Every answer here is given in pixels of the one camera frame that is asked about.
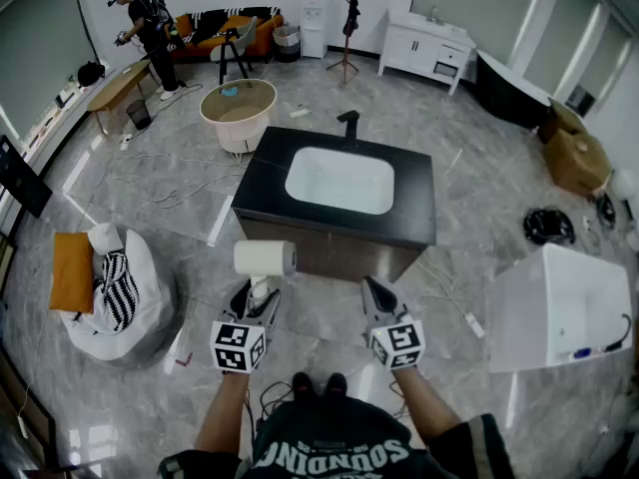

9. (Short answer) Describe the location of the white beanbag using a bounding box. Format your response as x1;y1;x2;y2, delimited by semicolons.
59;222;179;363

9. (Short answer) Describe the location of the grey chair with black legs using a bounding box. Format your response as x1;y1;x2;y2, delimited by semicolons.
209;16;259;87

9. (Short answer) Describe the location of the person's black shoe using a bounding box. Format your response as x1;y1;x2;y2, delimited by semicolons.
292;371;316;403
323;372;349;398

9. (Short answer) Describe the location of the orange sofa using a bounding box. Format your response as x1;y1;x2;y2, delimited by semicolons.
169;6;286;64

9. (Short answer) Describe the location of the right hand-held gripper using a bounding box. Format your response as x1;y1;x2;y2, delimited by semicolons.
361;275;426;370

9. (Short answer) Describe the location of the wooden bench table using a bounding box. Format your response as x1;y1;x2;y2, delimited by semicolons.
87;59;153;137

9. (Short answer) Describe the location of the small black cable bundle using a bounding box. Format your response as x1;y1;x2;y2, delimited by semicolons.
596;192;618;229

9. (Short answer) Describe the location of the orange cushion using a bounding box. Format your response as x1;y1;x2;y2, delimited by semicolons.
48;231;96;314

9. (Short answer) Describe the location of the black wire waste bin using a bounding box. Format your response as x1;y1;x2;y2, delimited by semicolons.
125;98;153;131

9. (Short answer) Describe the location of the white floor cable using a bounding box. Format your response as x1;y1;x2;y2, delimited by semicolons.
107;152;251;212

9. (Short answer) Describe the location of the person's black right shoe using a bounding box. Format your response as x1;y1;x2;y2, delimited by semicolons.
323;372;349;398

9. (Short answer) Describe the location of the black backpack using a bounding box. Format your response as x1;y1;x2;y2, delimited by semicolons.
77;60;107;88

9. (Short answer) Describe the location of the person's dark green shirt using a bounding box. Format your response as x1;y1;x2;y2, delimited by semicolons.
159;399;515;479

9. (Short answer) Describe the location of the black faucet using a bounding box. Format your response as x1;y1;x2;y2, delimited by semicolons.
336;110;360;152

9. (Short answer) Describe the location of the white vanity cabinet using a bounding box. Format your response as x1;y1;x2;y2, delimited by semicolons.
377;8;476;97

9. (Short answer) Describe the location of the brown cardboard box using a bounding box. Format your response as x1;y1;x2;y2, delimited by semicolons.
536;97;613;199

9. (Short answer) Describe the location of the round glass-top side table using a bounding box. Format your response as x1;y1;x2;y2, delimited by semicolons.
199;78;279;155

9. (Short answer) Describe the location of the white pillow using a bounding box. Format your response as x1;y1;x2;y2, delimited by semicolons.
87;223;125;256

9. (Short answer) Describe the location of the grey laundry basket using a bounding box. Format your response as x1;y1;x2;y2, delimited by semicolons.
272;24;303;63

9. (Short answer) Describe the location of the black bathtub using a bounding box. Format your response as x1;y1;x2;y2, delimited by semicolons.
473;50;553;130

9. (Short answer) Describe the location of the black white striped blanket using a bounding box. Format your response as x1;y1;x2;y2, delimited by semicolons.
187;6;282;44

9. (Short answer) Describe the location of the person's left forearm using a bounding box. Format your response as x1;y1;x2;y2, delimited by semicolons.
194;370;251;453

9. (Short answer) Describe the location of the person's right forearm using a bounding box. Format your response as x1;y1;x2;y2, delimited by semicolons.
391;365;463;446

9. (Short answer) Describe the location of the white bathtub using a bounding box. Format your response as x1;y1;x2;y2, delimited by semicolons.
486;241;634;374

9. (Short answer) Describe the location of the black vanity with white sink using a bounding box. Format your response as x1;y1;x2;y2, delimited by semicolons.
232;126;438;283

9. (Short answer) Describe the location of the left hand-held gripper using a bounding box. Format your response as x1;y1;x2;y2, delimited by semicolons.
210;281;283;374

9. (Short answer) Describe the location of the person's black left shoe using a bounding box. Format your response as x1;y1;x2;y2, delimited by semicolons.
292;371;316;403

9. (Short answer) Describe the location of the black flat screen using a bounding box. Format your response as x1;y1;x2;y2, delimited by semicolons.
0;135;54;219

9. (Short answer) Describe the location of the black white striped cushion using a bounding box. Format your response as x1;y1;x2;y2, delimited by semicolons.
93;250;141;332

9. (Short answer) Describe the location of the white hair dryer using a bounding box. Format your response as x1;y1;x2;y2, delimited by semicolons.
233;239;298;301

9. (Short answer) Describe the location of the white water dispenser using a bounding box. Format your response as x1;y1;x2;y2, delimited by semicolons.
301;0;328;60

